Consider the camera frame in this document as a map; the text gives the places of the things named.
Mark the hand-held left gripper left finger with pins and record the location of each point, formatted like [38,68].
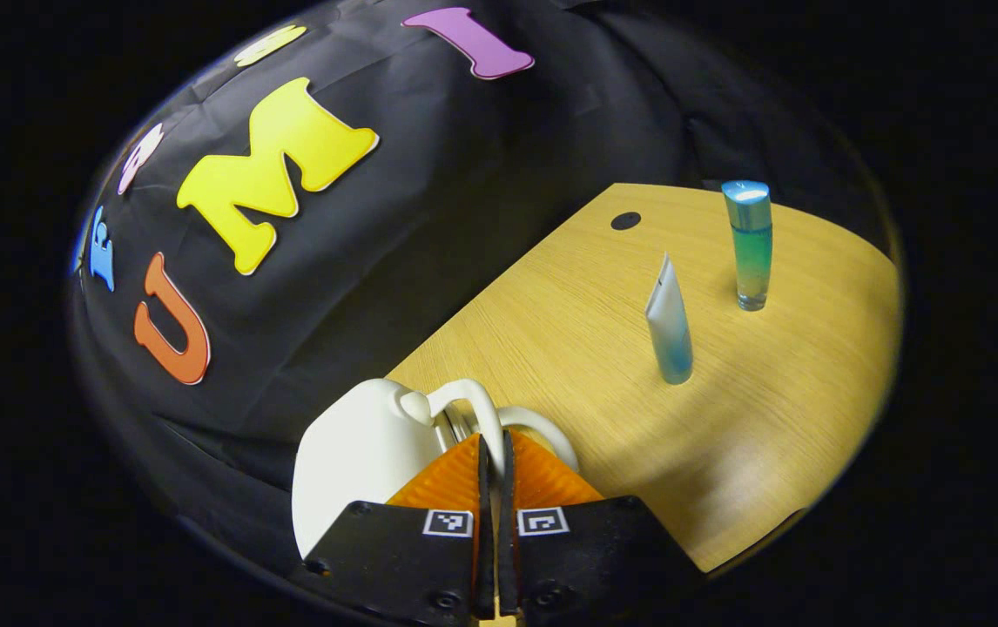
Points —
[484,540]

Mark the white blue cream tube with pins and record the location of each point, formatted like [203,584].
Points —
[671,331]

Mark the black backdrop cloth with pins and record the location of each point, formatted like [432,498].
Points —
[429,174]

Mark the black table grommet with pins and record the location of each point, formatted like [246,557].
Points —
[625,220]

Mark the blue green lotion bottle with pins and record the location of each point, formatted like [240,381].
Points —
[752,252]

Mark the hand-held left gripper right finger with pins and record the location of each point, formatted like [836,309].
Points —
[508,540]

